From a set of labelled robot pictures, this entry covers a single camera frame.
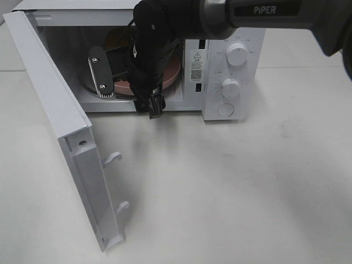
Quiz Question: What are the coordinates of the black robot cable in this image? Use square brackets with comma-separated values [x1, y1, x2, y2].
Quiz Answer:
[118, 16, 138, 56]

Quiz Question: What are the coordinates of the white warning label sticker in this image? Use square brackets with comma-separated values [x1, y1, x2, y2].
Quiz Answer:
[189, 49, 206, 82]

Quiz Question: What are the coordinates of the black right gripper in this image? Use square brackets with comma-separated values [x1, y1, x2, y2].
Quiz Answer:
[88, 39, 179, 119]

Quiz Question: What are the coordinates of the pink round plate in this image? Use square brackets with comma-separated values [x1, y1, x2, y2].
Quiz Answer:
[114, 55, 181, 96]

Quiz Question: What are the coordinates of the white microwave oven body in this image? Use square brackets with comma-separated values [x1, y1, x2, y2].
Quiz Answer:
[12, 1, 265, 120]

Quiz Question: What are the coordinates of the white timer knob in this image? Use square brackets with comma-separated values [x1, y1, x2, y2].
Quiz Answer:
[221, 79, 241, 98]

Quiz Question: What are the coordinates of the round white door button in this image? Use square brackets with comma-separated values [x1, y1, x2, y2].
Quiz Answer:
[217, 103, 234, 117]

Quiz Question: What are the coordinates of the white microwave door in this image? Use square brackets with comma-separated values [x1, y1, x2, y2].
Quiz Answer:
[4, 11, 129, 252]

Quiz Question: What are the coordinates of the toy hamburger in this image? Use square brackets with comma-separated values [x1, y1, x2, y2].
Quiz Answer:
[104, 27, 129, 50]

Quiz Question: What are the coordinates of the glass microwave turntable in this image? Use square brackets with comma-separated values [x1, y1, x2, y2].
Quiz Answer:
[79, 75, 180, 101]

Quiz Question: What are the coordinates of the upper white power knob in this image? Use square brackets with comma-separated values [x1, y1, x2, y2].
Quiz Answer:
[225, 42, 249, 66]

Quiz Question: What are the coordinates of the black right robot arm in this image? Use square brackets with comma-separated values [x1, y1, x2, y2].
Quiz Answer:
[88, 1, 351, 119]

